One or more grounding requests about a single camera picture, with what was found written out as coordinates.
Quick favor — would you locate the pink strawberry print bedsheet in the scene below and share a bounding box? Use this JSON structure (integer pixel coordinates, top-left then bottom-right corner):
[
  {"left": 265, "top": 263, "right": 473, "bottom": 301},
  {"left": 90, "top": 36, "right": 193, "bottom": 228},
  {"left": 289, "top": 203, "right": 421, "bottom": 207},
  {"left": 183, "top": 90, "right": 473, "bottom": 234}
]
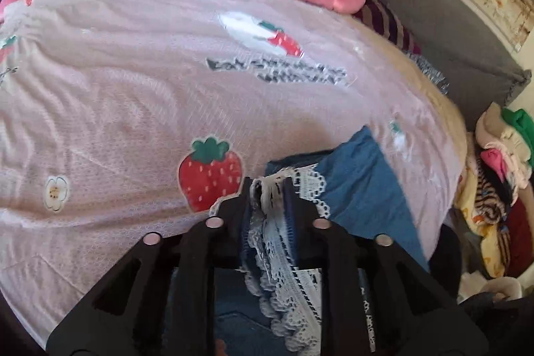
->
[{"left": 0, "top": 0, "right": 468, "bottom": 340}]

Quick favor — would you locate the grey padded headboard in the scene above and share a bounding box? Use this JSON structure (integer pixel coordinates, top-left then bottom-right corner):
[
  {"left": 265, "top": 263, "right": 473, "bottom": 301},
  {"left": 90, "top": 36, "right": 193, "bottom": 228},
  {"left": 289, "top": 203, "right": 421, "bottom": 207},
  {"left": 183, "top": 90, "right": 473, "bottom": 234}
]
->
[{"left": 309, "top": 0, "right": 532, "bottom": 131}]

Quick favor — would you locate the dark cloth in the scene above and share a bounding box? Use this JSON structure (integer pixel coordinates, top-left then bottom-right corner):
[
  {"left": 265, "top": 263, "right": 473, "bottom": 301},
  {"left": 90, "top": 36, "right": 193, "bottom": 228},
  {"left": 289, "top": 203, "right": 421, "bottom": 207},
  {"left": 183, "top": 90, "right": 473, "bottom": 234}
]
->
[{"left": 434, "top": 223, "right": 534, "bottom": 356}]

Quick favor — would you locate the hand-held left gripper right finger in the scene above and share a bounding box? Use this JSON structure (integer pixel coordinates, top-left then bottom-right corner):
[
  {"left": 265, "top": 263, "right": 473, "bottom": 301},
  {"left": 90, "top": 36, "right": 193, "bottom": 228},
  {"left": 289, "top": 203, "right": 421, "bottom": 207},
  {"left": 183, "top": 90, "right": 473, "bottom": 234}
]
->
[{"left": 284, "top": 177, "right": 489, "bottom": 356}]

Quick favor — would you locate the blue floral pillow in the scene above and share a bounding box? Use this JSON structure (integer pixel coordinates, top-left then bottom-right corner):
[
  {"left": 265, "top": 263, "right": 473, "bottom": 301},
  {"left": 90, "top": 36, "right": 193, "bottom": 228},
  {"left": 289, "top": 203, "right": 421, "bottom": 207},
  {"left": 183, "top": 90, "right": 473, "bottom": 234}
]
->
[{"left": 409, "top": 51, "right": 451, "bottom": 96}]

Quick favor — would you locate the pile of mixed clothes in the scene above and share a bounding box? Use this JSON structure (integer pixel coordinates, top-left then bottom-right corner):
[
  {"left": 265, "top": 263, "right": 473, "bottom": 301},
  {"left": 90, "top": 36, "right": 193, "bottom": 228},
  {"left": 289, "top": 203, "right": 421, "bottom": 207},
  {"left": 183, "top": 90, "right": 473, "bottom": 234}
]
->
[{"left": 455, "top": 101, "right": 534, "bottom": 298}]

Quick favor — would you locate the striped purple pillow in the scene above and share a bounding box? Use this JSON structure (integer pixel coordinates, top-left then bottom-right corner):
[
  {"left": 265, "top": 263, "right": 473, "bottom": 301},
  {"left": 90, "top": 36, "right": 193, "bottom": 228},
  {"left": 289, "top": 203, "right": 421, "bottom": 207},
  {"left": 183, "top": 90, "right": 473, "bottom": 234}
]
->
[{"left": 354, "top": 0, "right": 422, "bottom": 56}]

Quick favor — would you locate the blue denim pants lace hem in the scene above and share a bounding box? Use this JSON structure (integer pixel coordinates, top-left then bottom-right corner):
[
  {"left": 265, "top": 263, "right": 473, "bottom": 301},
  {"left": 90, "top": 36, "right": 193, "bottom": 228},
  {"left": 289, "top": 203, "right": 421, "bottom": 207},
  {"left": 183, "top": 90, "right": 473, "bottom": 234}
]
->
[{"left": 165, "top": 125, "right": 430, "bottom": 356}]

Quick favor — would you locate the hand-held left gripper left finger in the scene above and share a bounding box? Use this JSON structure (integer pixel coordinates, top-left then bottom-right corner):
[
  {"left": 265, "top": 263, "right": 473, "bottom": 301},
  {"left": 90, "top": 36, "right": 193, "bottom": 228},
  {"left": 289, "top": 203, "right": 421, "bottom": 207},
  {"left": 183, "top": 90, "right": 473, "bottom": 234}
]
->
[{"left": 46, "top": 177, "right": 253, "bottom": 356}]

